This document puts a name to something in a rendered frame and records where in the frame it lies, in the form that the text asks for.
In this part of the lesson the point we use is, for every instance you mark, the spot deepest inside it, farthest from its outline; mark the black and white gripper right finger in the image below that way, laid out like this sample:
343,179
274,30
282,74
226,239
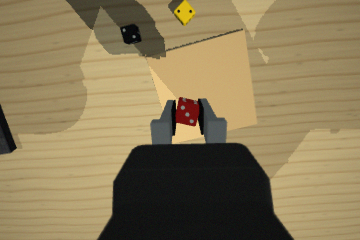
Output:
213,128

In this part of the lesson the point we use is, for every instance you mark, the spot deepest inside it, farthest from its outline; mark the black die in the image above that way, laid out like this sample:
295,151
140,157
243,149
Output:
130,34

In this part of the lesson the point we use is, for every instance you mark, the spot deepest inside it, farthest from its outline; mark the red die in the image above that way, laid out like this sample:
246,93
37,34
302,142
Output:
187,111

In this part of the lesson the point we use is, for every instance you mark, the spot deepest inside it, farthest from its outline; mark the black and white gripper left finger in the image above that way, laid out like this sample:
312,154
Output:
164,128

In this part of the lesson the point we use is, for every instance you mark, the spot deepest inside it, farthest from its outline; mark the tan flat mat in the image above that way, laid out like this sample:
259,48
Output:
216,69

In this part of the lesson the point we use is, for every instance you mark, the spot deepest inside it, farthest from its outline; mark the yellow die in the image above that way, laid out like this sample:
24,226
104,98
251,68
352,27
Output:
184,12

